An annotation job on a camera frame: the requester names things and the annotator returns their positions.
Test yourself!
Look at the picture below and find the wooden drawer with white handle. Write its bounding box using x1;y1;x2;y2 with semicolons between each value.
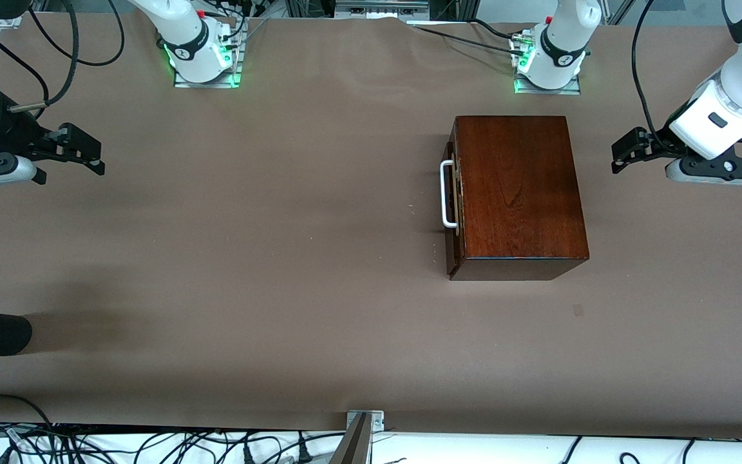
441;122;466;260

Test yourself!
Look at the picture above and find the dark brown wooden cabinet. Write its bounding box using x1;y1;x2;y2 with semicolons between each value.
446;115;590;282

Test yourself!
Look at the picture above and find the brown table cover sheet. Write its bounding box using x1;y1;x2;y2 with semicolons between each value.
0;12;742;440

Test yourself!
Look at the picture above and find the grey box with ports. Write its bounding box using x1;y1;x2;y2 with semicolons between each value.
334;0;430;18

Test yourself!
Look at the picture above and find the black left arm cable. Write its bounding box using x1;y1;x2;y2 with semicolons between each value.
631;0;668;149

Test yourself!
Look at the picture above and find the black right arm loop cable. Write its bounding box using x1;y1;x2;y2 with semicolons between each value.
26;0;126;67

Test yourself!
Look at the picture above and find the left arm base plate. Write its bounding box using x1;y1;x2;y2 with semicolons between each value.
514;32;582;95

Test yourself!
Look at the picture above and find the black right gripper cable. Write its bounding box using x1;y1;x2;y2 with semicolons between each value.
7;0;81;115

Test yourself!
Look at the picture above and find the aluminium table edge rail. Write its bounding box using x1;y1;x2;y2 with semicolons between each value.
0;16;24;72

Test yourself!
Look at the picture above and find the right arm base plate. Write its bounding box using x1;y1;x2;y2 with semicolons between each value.
173;19;246;89

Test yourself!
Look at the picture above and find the black cable behind cabinet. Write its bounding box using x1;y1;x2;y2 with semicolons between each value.
410;24;526;55

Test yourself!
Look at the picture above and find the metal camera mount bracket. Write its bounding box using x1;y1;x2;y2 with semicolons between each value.
328;409;385;464

